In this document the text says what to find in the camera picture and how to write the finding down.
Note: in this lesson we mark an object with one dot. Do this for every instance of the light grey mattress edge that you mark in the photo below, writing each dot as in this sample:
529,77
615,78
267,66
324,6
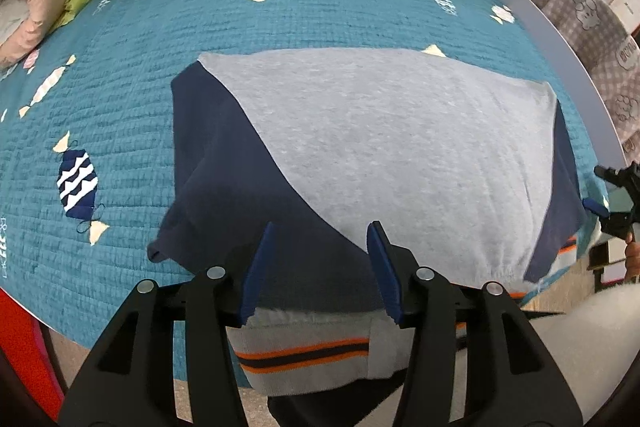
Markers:
550,22

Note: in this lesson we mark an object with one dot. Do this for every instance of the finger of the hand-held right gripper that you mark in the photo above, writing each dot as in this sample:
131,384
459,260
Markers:
620,177
595,206

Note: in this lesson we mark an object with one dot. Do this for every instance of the grey checked blanket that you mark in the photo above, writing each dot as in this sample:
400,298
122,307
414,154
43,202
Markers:
590,37

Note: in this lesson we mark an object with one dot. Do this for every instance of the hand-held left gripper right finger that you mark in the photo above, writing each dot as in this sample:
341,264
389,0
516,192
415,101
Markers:
382,267

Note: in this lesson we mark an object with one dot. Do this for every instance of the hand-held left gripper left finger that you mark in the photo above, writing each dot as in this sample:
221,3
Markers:
260,267

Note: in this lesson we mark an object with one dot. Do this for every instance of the red bed side panel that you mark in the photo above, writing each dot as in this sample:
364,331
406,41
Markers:
25,347

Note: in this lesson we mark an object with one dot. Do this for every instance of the pink pillow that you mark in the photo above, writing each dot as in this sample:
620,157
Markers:
30,7

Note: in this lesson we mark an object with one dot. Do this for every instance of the person's right forearm white sleeve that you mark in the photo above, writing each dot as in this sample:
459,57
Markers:
590,347

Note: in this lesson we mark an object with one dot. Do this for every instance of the grey and navy sweater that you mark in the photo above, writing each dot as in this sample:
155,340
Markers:
375,132

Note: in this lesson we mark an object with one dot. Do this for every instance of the person's dark trousers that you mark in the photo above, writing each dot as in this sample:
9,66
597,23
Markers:
325,407

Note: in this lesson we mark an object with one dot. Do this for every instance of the person's right hand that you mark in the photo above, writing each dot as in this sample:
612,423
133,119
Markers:
633,259

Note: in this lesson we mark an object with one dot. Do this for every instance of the teal quilted candy-print blanket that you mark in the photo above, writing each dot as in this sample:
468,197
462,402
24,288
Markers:
150,32

